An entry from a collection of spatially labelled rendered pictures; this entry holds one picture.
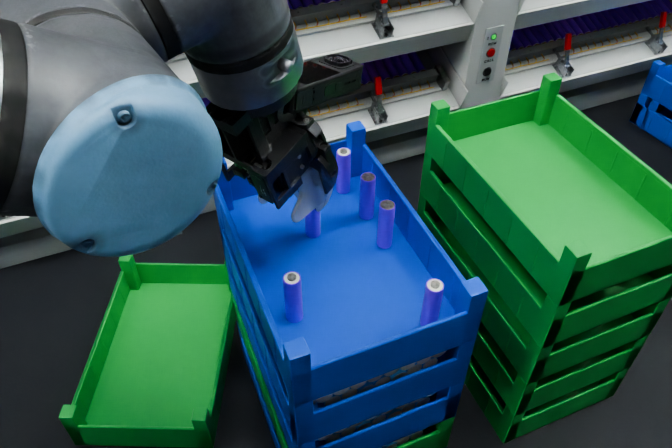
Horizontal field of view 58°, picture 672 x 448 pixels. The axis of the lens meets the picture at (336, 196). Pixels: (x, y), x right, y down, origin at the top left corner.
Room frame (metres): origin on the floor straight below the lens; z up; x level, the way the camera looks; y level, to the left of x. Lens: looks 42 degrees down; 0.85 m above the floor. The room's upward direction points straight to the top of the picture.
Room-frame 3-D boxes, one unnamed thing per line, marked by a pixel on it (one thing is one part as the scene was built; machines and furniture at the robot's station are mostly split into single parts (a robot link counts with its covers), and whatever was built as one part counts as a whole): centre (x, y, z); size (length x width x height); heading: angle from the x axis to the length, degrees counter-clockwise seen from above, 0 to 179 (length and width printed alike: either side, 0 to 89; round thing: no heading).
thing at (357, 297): (0.47, 0.00, 0.36); 0.30 x 0.20 x 0.08; 22
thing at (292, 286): (0.39, 0.04, 0.36); 0.02 x 0.02 x 0.06
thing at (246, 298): (0.47, 0.00, 0.28); 0.30 x 0.20 x 0.08; 22
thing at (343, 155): (0.59, -0.01, 0.36); 0.02 x 0.02 x 0.06
